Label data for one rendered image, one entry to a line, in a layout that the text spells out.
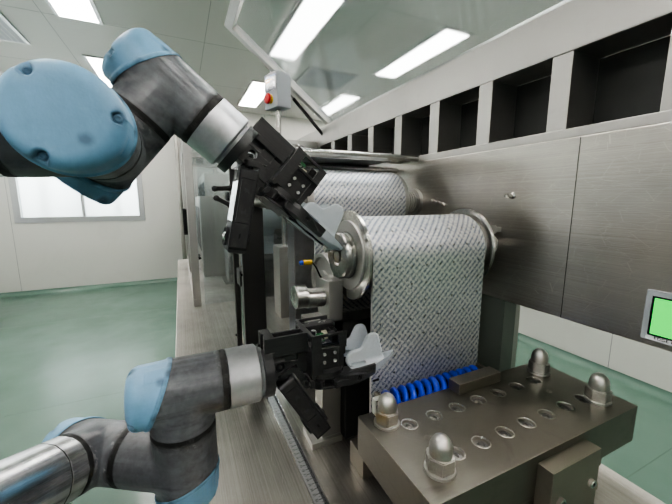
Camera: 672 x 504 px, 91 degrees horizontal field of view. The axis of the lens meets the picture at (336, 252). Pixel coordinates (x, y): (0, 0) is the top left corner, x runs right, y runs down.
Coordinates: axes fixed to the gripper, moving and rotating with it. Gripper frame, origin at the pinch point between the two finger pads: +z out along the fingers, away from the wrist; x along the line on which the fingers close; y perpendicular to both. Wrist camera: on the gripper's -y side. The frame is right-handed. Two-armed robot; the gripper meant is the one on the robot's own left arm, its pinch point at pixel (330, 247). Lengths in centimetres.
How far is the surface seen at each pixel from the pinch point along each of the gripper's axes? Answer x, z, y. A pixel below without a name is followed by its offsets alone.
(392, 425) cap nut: -13.1, 17.5, -15.5
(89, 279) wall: 551, -48, -184
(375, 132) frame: 50, 11, 47
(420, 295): -4.8, 16.2, 2.7
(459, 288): -4.8, 22.7, 8.4
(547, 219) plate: -10.0, 25.8, 26.8
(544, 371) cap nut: -12.9, 42.0, 5.5
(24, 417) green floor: 204, -10, -173
